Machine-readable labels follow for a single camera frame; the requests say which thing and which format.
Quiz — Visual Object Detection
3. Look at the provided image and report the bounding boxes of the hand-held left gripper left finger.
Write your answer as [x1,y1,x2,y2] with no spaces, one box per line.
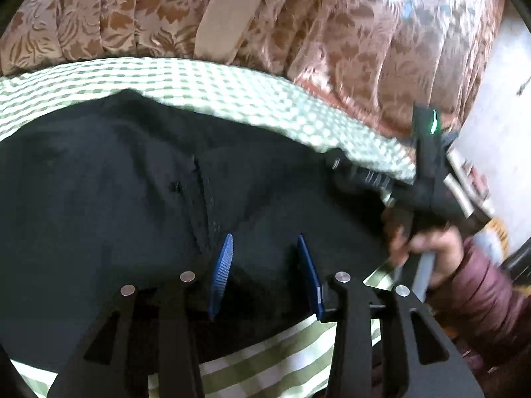
[47,233,235,398]

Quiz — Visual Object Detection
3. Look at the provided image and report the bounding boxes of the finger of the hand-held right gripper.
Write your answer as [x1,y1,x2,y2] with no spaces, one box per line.
[326,147,406,207]

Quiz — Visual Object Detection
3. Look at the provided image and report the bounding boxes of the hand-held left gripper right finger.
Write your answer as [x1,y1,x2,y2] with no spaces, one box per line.
[296,233,486,398]

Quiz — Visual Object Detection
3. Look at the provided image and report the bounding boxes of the black pants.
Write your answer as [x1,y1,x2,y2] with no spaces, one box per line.
[0,89,416,378]

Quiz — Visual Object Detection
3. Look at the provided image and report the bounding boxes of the person's right forearm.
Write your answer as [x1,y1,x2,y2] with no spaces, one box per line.
[427,236,531,382]

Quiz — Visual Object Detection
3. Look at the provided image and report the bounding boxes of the person's right hand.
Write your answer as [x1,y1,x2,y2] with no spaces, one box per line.
[382,209,466,289]

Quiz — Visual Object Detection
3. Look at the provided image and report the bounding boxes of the yellow patterned object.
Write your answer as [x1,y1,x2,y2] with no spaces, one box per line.
[482,218,512,260]

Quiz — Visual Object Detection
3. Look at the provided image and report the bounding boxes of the floral brown curtain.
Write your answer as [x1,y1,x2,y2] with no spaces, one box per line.
[0,0,507,142]

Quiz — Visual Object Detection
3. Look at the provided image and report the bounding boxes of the green checked cloth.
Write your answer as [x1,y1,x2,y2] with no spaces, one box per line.
[0,57,417,398]

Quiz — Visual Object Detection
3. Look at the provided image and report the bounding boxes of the beige curtain band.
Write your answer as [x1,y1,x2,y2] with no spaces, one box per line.
[194,0,274,65]

